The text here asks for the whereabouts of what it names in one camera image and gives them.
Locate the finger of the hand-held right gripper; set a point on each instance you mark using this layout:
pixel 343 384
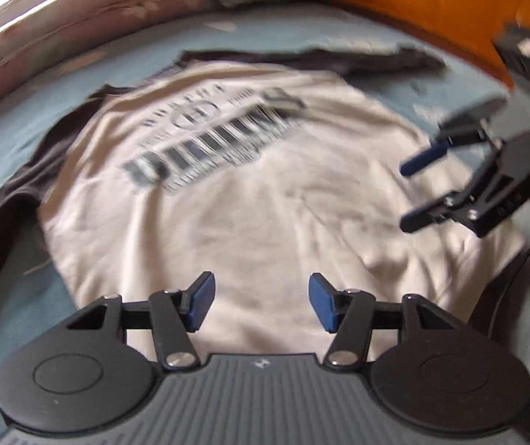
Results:
pixel 420 158
pixel 415 220

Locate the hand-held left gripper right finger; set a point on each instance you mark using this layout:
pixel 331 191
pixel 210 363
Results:
pixel 323 303

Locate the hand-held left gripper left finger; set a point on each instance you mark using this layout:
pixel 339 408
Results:
pixel 200 301

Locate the beige sweatshirt with black sleeves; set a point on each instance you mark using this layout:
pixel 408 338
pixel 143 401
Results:
pixel 246 194

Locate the orange wooden headboard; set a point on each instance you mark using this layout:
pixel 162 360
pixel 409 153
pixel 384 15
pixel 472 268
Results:
pixel 408 0

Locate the blue floral bed sheet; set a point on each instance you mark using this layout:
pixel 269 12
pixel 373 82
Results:
pixel 14 120

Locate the pink floral folded quilt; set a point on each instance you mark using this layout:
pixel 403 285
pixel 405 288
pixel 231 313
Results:
pixel 84 9

